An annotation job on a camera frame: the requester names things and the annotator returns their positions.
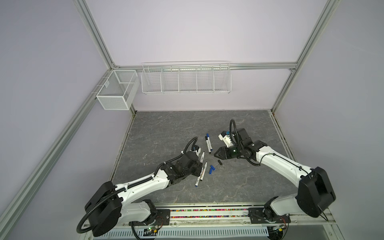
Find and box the aluminium frame beam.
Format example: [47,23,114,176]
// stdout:
[1,70,113,240]
[114,61,298,72]

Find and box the white marker black end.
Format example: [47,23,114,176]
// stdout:
[200,162,208,181]

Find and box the white marker blue end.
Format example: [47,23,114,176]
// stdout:
[195,173,202,187]

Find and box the white marker blue tip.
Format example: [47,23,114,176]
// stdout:
[200,152,205,163]

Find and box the left aluminium frame beam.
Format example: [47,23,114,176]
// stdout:
[1,70,113,240]

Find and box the white wire shelf basket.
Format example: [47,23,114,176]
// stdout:
[141,61,232,95]

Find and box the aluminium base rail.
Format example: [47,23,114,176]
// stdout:
[149,203,337,226]

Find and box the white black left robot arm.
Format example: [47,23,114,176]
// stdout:
[76,151,203,237]

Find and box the blue capped white marker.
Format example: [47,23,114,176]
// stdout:
[206,134,213,153]

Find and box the back aluminium frame beam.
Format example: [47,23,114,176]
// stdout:
[114,61,298,72]

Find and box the white mesh box basket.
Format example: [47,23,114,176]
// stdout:
[97,70,140,111]

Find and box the white vented cable duct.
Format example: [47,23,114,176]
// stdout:
[107,226,269,240]

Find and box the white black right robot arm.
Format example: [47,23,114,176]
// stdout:
[214,141,336,223]

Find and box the white marker black tip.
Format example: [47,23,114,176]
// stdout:
[205,136,212,154]

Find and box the right aluminium frame post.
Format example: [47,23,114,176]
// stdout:
[271,0,341,115]

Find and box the aluminium corner frame post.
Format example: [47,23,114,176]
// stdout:
[73,0,116,69]

